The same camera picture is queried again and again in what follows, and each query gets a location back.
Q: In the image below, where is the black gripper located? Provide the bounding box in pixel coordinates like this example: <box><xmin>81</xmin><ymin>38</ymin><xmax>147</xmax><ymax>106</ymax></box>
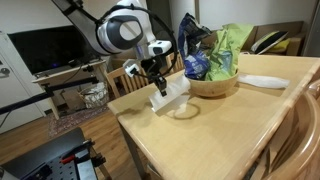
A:
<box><xmin>140</xmin><ymin>55</ymin><xmax>167</xmax><ymax>97</ymax></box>

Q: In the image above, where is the white paper serviette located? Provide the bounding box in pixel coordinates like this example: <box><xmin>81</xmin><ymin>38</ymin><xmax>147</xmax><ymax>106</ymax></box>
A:
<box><xmin>149</xmin><ymin>75</ymin><xmax>190</xmax><ymax>112</ymax></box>

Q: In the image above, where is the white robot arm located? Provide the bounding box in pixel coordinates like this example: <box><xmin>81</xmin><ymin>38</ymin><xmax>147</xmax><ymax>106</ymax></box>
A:
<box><xmin>51</xmin><ymin>0</ymin><xmax>176</xmax><ymax>96</ymax></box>

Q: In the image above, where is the wooden dining chair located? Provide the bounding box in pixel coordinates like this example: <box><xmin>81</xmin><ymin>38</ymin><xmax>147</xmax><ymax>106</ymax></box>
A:
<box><xmin>106</xmin><ymin>53</ymin><xmax>184</xmax><ymax>98</ymax></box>

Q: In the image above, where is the wooden bowl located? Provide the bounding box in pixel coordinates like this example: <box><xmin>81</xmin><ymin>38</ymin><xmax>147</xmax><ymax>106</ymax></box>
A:
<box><xmin>188</xmin><ymin>72</ymin><xmax>239</xmax><ymax>98</ymax></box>

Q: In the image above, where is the blue potato chips bag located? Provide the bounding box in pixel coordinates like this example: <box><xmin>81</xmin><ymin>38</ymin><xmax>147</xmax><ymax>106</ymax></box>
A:
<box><xmin>178</xmin><ymin>13</ymin><xmax>211</xmax><ymax>80</ymax></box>

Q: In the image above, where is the wicker basket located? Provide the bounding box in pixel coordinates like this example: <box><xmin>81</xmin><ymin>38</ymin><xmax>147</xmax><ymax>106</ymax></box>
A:
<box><xmin>79</xmin><ymin>82</ymin><xmax>109</xmax><ymax>108</ymax></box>

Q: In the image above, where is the wooden tv stand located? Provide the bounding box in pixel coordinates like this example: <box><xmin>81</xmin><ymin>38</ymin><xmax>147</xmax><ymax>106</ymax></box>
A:
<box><xmin>33</xmin><ymin>60</ymin><xmax>106</xmax><ymax>120</ymax></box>

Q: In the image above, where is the green chips bag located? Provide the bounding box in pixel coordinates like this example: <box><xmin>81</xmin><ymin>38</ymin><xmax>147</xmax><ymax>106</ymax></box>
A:
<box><xmin>205</xmin><ymin>23</ymin><xmax>253</xmax><ymax>81</ymax></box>

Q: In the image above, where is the striped cushion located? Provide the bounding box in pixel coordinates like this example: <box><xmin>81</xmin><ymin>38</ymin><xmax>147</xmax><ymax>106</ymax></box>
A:
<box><xmin>251</xmin><ymin>31</ymin><xmax>290</xmax><ymax>54</ymax></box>

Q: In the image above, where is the black television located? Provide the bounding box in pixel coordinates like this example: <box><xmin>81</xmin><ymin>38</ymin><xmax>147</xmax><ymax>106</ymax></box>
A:
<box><xmin>8</xmin><ymin>25</ymin><xmax>97</xmax><ymax>75</ymax></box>

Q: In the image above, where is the curved wooden chair back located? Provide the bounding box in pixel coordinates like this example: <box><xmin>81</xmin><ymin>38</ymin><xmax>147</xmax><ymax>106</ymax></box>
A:
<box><xmin>256</xmin><ymin>80</ymin><xmax>320</xmax><ymax>180</ymax></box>

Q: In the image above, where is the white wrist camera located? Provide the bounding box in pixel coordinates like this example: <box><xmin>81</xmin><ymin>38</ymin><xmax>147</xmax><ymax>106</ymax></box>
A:
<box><xmin>123</xmin><ymin>59</ymin><xmax>140</xmax><ymax>77</ymax></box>

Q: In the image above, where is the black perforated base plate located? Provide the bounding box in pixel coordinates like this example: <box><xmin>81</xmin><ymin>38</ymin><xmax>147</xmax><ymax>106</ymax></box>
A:
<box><xmin>0</xmin><ymin>127</ymin><xmax>111</xmax><ymax>180</ymax></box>

